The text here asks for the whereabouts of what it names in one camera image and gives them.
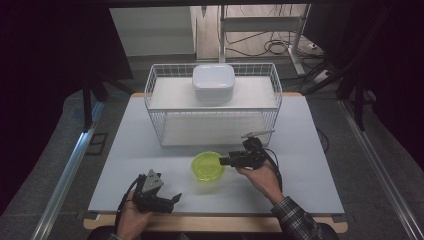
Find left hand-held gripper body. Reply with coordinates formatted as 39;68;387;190
132;169;176;215

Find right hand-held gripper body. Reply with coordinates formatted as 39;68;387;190
237;129;277;170

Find green transparent bowl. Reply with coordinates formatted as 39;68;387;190
189;150;226;183

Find white wire shelf rack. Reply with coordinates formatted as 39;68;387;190
143;62;284;149

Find white square container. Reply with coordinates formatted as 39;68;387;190
191;63;237;104

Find person's right hand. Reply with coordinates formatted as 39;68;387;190
235;159;285;206

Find person's left hand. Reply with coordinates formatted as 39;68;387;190
115;191;155;240

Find white power strip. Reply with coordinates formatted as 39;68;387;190
312;69;332;85

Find black metal stand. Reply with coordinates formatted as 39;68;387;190
299;6;394;132
80;71;136;132

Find dark curtain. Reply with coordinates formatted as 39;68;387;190
304;0;424;171
0;0;134;216

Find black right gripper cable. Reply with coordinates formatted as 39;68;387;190
262;147;284;194

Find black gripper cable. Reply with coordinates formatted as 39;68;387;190
114;172;147;235
262;147;284;194

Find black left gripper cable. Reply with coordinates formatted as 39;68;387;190
114;172;147;235

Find thin black cable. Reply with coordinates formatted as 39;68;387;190
315;127;331;155

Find aluminium rail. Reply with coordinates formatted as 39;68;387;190
337;99;424;240
30;99;105;240

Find black floor cables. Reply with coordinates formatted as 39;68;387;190
225;30;303;58

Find white metal desk frame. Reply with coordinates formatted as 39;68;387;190
217;3;312;77

